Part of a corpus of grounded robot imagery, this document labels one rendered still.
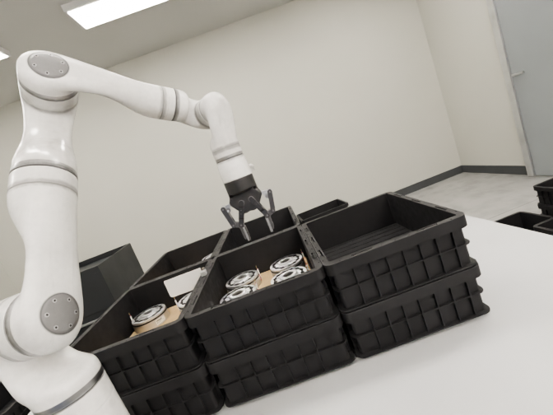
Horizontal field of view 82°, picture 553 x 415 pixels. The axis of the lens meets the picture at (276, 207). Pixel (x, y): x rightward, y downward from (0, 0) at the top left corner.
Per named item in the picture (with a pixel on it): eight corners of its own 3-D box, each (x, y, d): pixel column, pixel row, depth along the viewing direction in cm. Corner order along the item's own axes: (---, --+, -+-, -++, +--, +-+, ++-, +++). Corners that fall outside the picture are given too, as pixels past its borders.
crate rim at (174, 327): (130, 296, 104) (127, 290, 103) (216, 263, 103) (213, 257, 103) (48, 382, 64) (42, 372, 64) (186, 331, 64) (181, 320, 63)
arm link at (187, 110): (216, 106, 83) (160, 96, 75) (230, 95, 76) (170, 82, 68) (216, 133, 83) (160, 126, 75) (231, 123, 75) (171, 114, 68)
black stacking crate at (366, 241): (482, 268, 64) (468, 216, 62) (344, 319, 65) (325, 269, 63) (400, 226, 103) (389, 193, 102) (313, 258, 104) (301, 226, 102)
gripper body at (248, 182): (218, 183, 75) (234, 219, 77) (252, 170, 75) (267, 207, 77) (222, 180, 83) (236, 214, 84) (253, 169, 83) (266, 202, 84)
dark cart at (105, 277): (154, 384, 219) (95, 266, 205) (91, 409, 217) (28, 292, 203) (174, 335, 280) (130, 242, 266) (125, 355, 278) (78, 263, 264)
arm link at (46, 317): (37, 156, 47) (-7, 180, 50) (24, 354, 37) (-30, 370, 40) (91, 179, 55) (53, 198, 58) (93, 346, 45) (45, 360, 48)
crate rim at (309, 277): (327, 278, 63) (323, 268, 63) (186, 331, 64) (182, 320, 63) (303, 230, 103) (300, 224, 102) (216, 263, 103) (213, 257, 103)
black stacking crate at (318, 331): (360, 366, 67) (341, 316, 65) (225, 415, 67) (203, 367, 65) (324, 287, 106) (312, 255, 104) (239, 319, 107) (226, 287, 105)
